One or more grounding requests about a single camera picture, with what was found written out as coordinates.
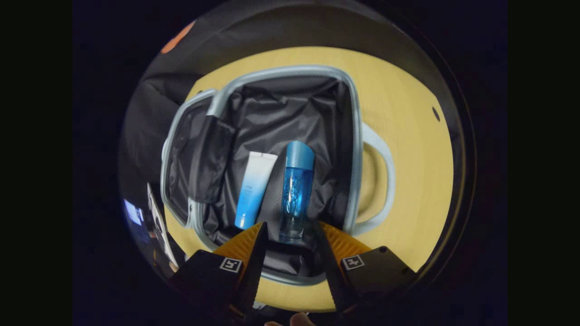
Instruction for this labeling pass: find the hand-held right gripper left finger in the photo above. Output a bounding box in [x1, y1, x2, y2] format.
[169, 221, 269, 318]

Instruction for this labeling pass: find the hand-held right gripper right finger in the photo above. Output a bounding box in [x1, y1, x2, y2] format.
[313, 221, 417, 314]

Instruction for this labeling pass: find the white blue skincare tube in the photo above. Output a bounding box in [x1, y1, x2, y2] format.
[234, 151, 279, 230]

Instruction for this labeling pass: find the blue skincare bottle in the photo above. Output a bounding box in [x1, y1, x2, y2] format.
[278, 140, 315, 244]

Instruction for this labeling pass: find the light blue suitcase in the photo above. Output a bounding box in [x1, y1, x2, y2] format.
[160, 65, 396, 287]

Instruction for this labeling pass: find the white printed board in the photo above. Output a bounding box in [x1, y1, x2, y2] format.
[146, 182, 180, 268]

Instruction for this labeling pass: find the blue lit screen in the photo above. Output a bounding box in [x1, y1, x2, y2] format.
[124, 198, 145, 226]

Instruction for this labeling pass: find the black backdrop cloth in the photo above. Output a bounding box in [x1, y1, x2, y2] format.
[119, 0, 458, 204]

